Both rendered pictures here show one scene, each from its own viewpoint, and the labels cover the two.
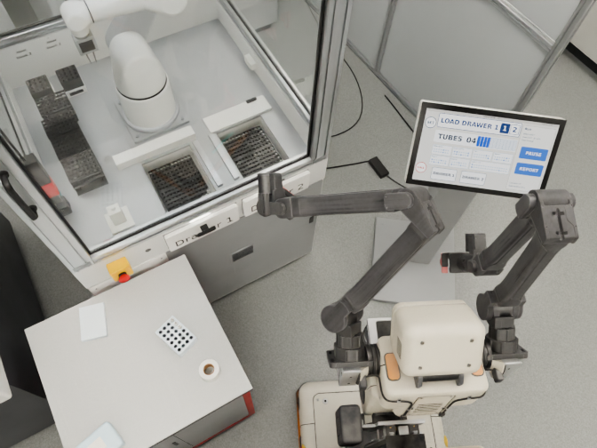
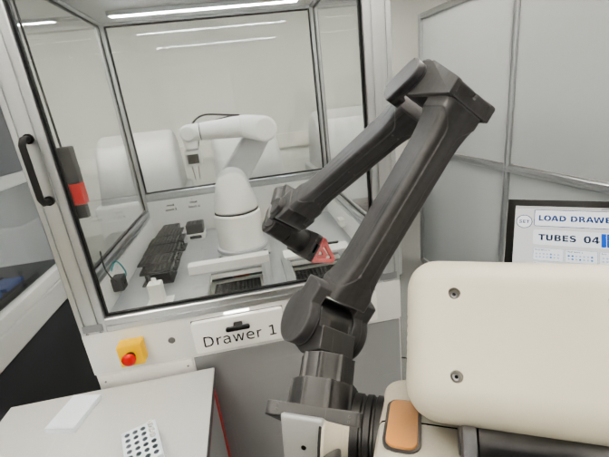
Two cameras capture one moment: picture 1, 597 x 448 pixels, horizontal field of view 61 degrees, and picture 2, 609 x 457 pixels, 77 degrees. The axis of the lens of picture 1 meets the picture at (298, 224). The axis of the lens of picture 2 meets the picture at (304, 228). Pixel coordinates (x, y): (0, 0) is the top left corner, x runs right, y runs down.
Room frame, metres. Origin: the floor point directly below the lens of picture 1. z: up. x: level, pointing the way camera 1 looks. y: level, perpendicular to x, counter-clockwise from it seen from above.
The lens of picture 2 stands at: (0.01, -0.35, 1.56)
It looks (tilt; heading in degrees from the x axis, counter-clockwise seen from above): 19 degrees down; 27
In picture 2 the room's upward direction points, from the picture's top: 7 degrees counter-clockwise
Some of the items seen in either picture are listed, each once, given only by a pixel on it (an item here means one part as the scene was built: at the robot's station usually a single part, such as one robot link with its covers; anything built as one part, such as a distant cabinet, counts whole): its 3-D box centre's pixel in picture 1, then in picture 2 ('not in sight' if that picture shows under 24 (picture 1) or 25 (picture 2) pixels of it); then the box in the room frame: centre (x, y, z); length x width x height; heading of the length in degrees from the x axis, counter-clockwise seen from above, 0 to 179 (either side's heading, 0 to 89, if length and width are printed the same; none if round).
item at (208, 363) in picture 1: (209, 370); not in sight; (0.35, 0.26, 0.78); 0.07 x 0.07 x 0.04
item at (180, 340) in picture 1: (176, 336); (142, 449); (0.45, 0.40, 0.78); 0.12 x 0.08 x 0.04; 54
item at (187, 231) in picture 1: (202, 227); (239, 329); (0.85, 0.36, 0.87); 0.29 x 0.02 x 0.11; 124
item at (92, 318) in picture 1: (92, 322); (73, 413); (0.48, 0.71, 0.77); 0.13 x 0.09 x 0.02; 20
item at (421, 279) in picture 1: (439, 220); not in sight; (1.18, -0.66, 0.51); 0.50 x 0.45 x 1.02; 177
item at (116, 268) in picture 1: (120, 269); (131, 352); (0.65, 0.62, 0.88); 0.07 x 0.05 x 0.07; 124
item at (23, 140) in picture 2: (20, 199); (34, 171); (0.59, 0.70, 1.45); 0.05 x 0.03 x 0.19; 34
